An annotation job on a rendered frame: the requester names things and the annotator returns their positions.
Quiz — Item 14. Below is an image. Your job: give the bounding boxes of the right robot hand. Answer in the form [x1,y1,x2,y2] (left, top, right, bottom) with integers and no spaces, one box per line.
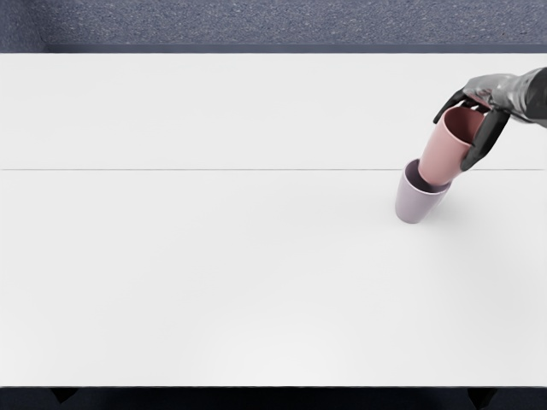
[432,73,527,172]

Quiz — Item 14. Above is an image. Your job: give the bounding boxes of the pink cup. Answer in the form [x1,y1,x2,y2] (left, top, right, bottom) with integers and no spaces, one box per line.
[417,105,487,186]

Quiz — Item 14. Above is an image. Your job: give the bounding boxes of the lilac cup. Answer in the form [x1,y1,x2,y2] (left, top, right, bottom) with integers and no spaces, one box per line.
[395,158,454,225]

